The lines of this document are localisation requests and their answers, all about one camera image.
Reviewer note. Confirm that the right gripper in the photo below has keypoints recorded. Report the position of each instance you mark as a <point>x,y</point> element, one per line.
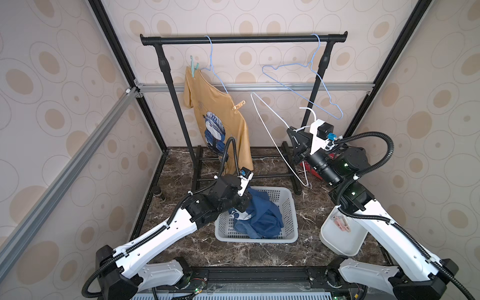
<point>300,143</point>

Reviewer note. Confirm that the white wire hanger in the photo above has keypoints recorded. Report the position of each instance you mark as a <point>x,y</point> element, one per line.
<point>266,113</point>

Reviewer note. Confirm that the navy blue t-shirt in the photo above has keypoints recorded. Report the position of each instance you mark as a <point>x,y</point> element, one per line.
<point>262,218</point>

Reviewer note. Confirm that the pink plastic clothespin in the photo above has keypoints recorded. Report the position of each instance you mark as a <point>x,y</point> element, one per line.
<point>341,222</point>

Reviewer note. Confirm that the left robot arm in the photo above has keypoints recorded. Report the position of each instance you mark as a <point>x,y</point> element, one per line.
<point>124,270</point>

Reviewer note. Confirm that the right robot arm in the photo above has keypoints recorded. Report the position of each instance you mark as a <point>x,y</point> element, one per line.
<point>418,274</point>

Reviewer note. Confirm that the red polka dot toaster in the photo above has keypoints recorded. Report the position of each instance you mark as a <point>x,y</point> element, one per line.
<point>321,172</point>

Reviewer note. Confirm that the white plastic basket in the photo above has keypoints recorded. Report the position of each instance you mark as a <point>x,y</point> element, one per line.
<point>283,199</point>

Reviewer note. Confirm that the yellow plastic clothespin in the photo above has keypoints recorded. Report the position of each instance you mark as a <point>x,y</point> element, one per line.
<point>239,105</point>

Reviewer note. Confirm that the mustard yellow t-shirt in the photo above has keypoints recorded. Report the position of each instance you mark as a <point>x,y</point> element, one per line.
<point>217,122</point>

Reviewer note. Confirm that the white plastic bin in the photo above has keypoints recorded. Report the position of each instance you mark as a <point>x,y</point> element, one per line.
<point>342,243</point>

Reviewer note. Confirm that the teal plastic clothespin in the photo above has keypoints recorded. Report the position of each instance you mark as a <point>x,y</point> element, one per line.
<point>194,66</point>

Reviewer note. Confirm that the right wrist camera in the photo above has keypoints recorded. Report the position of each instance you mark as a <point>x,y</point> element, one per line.
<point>322,136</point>

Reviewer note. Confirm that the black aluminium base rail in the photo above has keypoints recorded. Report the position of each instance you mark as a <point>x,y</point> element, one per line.
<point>316,276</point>

